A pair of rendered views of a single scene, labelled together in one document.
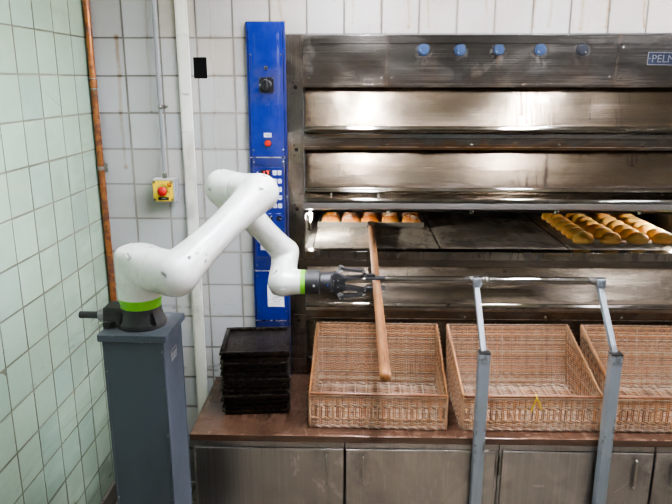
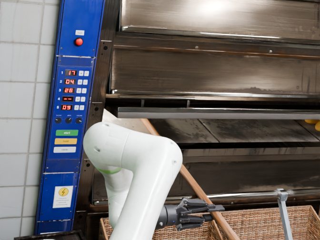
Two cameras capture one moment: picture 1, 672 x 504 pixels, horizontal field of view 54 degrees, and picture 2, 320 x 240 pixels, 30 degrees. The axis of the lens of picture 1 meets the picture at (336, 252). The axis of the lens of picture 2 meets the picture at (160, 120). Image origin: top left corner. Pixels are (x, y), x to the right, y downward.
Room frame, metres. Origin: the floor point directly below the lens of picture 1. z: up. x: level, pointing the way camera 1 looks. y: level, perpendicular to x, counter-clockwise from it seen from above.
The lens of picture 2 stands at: (0.77, 0.95, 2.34)
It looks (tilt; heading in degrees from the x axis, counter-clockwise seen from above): 24 degrees down; 333
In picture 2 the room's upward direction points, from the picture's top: 11 degrees clockwise
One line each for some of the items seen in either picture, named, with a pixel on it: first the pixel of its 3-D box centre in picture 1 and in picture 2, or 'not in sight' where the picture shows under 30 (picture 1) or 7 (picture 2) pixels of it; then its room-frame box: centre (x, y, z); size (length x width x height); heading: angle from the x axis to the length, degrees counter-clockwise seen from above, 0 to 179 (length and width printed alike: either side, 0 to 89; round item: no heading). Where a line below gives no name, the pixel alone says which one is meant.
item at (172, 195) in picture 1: (165, 189); not in sight; (2.83, 0.74, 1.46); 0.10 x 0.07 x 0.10; 88
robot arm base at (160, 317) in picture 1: (123, 313); not in sight; (1.90, 0.65, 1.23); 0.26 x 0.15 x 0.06; 87
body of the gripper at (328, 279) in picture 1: (333, 282); (175, 215); (2.34, 0.01, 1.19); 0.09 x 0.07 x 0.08; 88
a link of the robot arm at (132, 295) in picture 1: (141, 275); not in sight; (1.89, 0.58, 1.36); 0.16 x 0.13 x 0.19; 54
